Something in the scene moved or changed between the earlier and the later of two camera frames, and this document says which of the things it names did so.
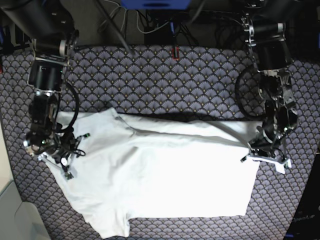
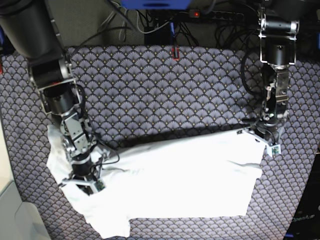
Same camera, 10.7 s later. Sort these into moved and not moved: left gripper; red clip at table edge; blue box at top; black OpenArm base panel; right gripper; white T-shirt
Moved: right gripper; white T-shirt; left gripper
Not moved: red clip at table edge; black OpenArm base panel; blue box at top
